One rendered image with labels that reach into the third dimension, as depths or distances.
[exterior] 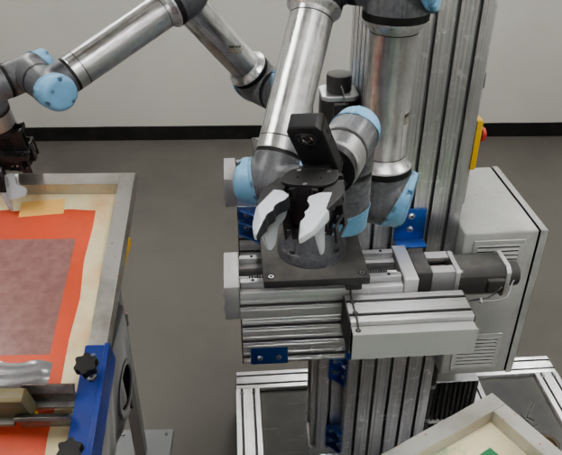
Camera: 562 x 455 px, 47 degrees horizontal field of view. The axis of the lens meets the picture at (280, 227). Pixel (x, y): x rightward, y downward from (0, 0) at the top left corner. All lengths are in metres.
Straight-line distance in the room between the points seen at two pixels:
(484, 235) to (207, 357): 1.71
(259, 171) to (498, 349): 1.04
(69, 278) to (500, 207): 1.06
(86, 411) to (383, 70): 0.81
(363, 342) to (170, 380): 1.66
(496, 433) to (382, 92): 0.77
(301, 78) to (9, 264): 0.83
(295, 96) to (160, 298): 2.40
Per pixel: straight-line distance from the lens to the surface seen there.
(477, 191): 1.78
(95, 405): 1.27
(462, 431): 1.46
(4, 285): 1.54
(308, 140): 0.77
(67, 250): 1.55
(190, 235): 3.82
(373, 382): 1.90
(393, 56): 1.15
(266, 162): 1.02
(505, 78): 5.13
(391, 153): 1.22
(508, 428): 1.49
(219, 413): 2.76
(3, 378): 1.41
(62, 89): 1.38
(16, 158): 1.59
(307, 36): 1.09
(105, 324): 1.37
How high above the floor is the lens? 2.06
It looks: 32 degrees down
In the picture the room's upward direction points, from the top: straight up
